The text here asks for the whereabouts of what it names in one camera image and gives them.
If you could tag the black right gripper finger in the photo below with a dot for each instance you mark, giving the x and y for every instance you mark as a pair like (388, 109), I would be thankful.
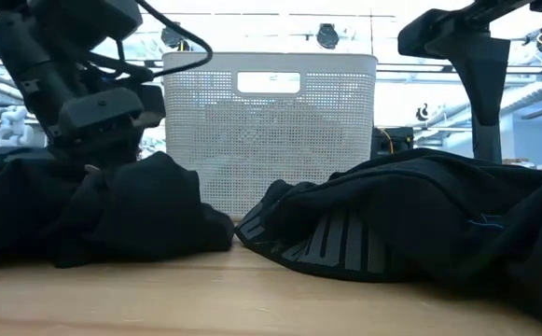
(482, 79)

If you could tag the dark grey garment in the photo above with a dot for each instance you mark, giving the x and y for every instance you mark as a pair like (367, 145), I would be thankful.
(135, 214)

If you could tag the black printed garment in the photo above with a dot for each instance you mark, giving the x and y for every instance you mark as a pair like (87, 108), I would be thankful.
(415, 205)

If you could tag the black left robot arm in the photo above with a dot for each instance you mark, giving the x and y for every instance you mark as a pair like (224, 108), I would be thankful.
(42, 56)

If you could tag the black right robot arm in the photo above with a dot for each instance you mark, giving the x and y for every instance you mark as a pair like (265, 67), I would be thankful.
(494, 4)

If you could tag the white sculpted figure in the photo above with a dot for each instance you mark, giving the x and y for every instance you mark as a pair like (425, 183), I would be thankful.
(14, 130)

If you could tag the black round ceiling fixture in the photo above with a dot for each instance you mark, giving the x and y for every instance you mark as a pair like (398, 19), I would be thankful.
(171, 37)
(327, 36)

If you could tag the white perforated laundry basket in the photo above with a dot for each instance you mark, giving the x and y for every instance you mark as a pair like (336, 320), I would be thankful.
(270, 140)

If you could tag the black upright post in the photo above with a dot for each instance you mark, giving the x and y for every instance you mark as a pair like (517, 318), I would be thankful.
(487, 144)

